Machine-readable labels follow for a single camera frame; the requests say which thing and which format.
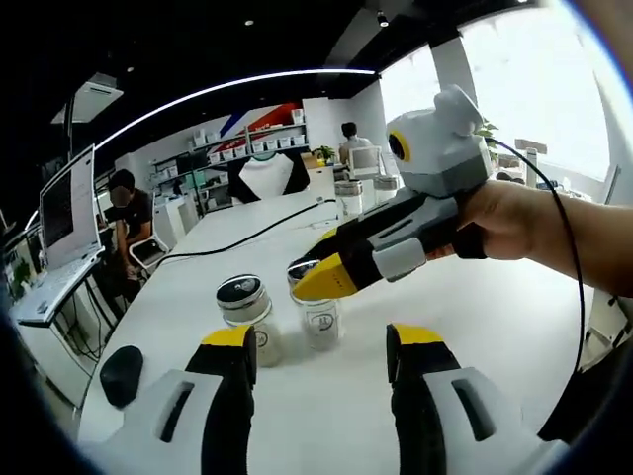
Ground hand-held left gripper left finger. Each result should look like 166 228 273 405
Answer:
78 324 259 475

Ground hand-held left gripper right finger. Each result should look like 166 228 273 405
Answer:
385 322 570 475

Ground tall seasoning bottle white contents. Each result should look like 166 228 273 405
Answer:
334 179 366 223

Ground small glass seasoning bottle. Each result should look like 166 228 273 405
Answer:
215 273 281 368
286 258 343 353

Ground person's right hand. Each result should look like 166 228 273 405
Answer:
454 177 563 262

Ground white monitor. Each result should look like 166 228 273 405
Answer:
347 145 383 180

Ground black computer mouse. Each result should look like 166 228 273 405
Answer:
98 344 145 410

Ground large bright window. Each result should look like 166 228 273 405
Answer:
379 14 625 185

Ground chair with black white garment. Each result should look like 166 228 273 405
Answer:
230 149 312 205

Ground white standing desk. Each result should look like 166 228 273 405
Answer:
8 246 120 412

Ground row of white storage bins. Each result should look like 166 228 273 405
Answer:
162 108 309 179

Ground metal shelving rack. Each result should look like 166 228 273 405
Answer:
149 108 312 197

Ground white office chair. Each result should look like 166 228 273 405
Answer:
128 236 168 272

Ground curved ceiling light strip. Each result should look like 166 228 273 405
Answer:
92 68 378 155

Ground white open laptop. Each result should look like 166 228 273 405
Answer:
17 142 108 327

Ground ceiling air conditioner unit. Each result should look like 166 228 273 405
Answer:
51 70 126 125

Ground black cable on table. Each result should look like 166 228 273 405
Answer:
158 196 338 264

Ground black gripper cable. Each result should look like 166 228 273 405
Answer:
486 137 590 380

